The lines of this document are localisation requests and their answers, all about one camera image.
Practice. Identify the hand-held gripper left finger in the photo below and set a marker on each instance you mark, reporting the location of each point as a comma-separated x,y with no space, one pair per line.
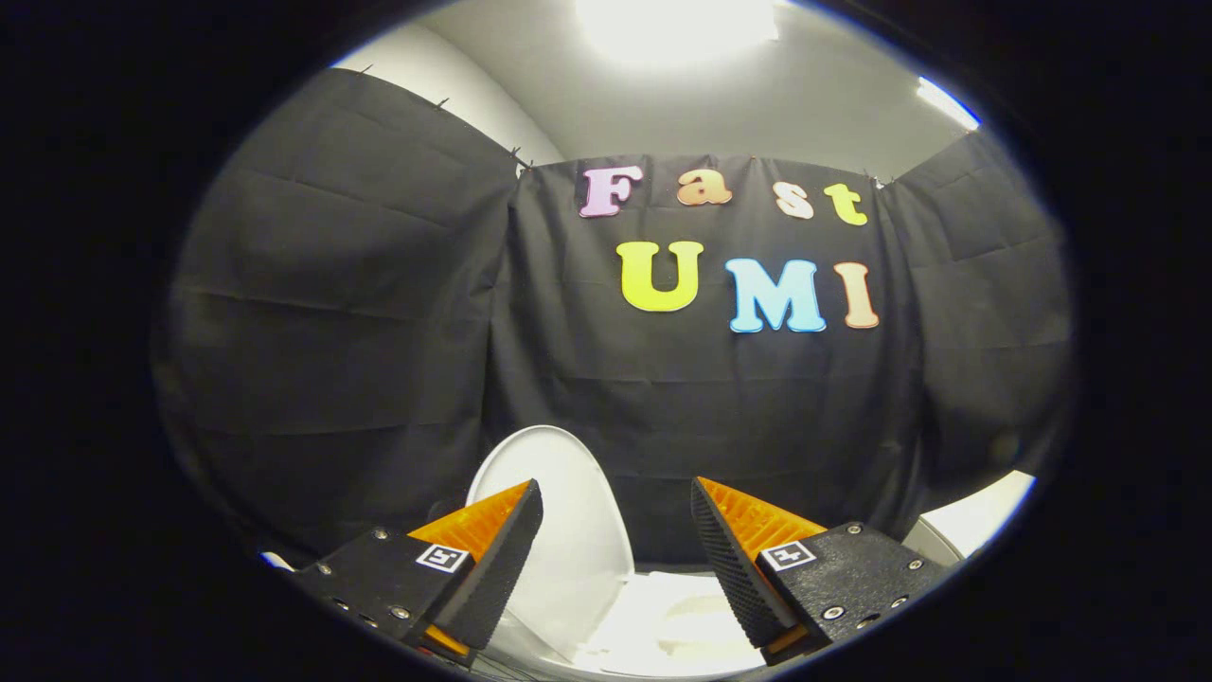
502,559

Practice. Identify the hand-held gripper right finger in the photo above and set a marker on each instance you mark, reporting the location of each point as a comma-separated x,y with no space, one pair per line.
724,559

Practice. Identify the black backdrop cloth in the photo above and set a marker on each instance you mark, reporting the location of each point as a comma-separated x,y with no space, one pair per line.
663,417

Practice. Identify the white drawer cabinet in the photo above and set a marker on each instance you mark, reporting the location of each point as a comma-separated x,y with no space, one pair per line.
975,516

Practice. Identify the large ceiling light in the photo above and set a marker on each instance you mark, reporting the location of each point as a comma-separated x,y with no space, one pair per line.
677,26

